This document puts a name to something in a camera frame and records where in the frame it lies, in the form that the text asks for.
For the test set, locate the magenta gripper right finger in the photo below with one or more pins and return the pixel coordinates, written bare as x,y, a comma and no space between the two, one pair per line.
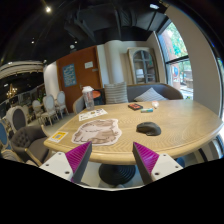
145,160

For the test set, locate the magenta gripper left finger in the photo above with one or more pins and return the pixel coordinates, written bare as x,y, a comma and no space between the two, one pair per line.
78,159

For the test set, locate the black computer mouse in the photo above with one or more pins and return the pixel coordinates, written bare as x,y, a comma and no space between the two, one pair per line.
149,128

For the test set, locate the yellow white sticker card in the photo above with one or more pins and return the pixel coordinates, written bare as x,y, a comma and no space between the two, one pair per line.
58,136

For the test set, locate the round wooden table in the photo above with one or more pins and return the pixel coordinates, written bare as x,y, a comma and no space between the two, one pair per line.
176,127

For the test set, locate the white paper leaflet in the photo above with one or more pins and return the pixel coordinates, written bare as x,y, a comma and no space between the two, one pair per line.
92,114

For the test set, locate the teal small pack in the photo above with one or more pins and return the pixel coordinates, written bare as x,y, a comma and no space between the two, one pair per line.
146,110

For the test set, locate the dark tufted armchair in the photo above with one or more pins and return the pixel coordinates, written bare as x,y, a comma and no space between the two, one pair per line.
28,144

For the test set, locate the black red small box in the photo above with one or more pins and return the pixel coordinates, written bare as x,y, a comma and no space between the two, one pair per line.
135,106

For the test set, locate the white dining chair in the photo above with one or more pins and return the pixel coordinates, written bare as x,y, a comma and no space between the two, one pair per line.
37,107
60,102
50,112

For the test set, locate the small pink white object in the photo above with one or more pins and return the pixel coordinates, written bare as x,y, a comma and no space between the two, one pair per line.
155,104

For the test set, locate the light grey cushion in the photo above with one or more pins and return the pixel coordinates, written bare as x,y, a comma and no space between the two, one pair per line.
149,95

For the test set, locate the clear plastic water bottle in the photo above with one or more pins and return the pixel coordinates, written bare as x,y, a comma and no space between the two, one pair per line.
88,97

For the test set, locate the grey sofa bench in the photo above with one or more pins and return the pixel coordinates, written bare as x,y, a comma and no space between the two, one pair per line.
134,91

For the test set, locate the striped grey cushion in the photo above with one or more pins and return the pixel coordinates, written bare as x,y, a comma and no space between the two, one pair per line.
116,93

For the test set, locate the grey oval-back chair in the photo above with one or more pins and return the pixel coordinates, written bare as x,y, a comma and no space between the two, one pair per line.
18,118

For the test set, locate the orange wooden door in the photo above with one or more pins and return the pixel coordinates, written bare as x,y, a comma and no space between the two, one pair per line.
87,73

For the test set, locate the arched wooden cabinet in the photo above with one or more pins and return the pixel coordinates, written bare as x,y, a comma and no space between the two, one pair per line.
143,65

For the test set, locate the large window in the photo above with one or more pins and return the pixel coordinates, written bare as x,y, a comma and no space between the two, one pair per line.
176,59

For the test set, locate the blue wall poster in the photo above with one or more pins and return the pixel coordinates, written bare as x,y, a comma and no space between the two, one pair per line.
69,75

